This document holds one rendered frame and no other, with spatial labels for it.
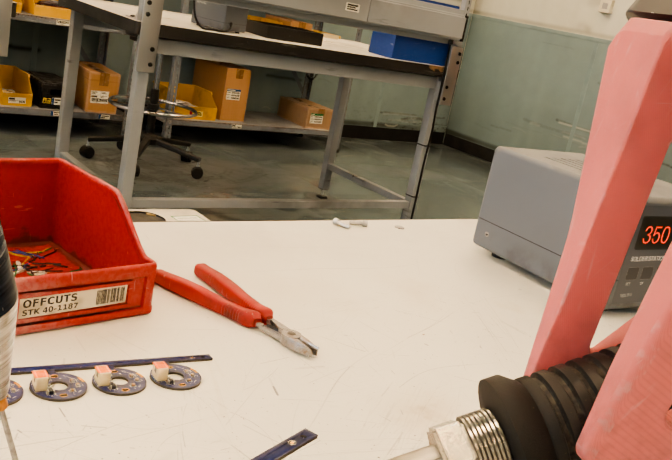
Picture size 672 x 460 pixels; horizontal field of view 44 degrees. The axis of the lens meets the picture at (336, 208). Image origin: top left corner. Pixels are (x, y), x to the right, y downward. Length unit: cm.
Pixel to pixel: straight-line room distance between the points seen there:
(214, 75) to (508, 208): 420
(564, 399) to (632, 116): 5
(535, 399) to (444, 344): 37
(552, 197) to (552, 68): 521
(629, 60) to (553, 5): 580
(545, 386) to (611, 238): 3
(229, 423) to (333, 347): 11
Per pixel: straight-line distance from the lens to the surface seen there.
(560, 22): 592
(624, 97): 17
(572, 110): 575
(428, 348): 52
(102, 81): 441
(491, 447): 16
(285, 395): 42
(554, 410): 16
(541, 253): 70
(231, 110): 482
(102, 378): 40
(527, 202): 71
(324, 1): 293
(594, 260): 17
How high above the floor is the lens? 94
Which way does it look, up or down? 14 degrees down
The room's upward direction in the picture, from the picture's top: 11 degrees clockwise
